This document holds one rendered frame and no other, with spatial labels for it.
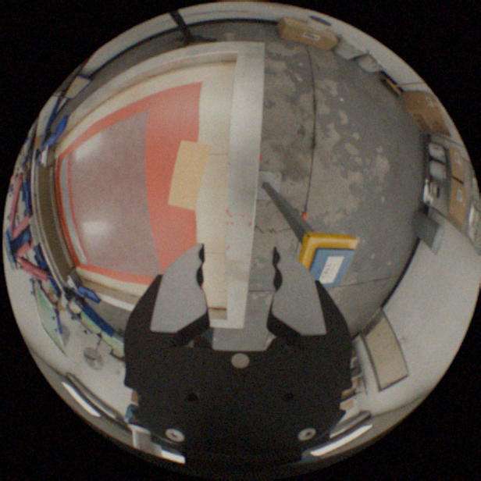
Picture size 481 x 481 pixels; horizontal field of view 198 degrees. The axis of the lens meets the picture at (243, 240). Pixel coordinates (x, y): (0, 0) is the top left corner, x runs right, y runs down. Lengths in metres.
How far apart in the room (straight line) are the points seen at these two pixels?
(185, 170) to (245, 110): 0.12
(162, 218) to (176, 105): 0.19
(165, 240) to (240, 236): 0.14
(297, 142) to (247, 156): 1.09
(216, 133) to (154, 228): 0.19
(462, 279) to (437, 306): 0.71
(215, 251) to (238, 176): 0.14
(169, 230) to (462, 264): 3.23
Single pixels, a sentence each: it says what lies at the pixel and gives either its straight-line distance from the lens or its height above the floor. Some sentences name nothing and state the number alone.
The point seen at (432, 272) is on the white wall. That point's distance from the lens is 3.21.
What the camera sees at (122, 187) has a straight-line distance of 0.32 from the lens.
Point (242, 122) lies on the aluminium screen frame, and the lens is 0.21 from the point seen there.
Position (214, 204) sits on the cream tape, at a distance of 0.25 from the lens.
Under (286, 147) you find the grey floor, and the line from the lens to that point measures 1.24.
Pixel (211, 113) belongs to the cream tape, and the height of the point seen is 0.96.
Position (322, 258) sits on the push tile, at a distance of 0.31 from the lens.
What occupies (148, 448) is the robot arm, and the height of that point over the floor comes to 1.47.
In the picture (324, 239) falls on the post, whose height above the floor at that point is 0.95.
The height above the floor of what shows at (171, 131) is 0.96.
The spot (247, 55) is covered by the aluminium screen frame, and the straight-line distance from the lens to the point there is 0.27.
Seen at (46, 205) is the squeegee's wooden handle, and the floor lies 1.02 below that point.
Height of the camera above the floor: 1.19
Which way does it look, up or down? 61 degrees down
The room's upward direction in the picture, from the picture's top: 178 degrees clockwise
